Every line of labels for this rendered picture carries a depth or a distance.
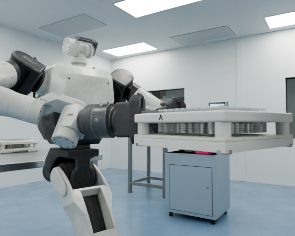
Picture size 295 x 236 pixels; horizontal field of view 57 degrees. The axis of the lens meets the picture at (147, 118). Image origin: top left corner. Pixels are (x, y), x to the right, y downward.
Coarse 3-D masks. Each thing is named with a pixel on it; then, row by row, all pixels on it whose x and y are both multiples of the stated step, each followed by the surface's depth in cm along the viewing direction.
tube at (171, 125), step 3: (171, 111) 58; (174, 111) 58; (171, 123) 58; (174, 123) 58; (171, 126) 58; (174, 126) 58; (171, 129) 58; (174, 129) 58; (171, 132) 58; (174, 132) 58
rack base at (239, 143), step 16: (144, 144) 59; (160, 144) 55; (176, 144) 51; (192, 144) 48; (208, 144) 46; (224, 144) 43; (240, 144) 46; (256, 144) 49; (272, 144) 53; (288, 144) 57
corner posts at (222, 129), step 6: (138, 126) 61; (144, 126) 61; (216, 126) 45; (222, 126) 44; (228, 126) 44; (276, 126) 59; (282, 126) 58; (288, 126) 58; (138, 132) 61; (144, 132) 60; (216, 132) 45; (222, 132) 44; (228, 132) 44; (276, 132) 59; (282, 132) 58; (288, 132) 58
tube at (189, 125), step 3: (189, 108) 54; (192, 108) 54; (189, 123) 54; (192, 123) 54; (189, 126) 54; (192, 126) 54; (189, 129) 54; (192, 129) 54; (189, 132) 54; (192, 132) 54; (189, 135) 54; (192, 135) 54
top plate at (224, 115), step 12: (144, 120) 59; (156, 120) 56; (168, 120) 53; (180, 120) 51; (192, 120) 48; (204, 120) 46; (216, 120) 44; (228, 120) 44; (240, 120) 46; (252, 120) 48; (264, 120) 51; (276, 120) 54; (288, 120) 57
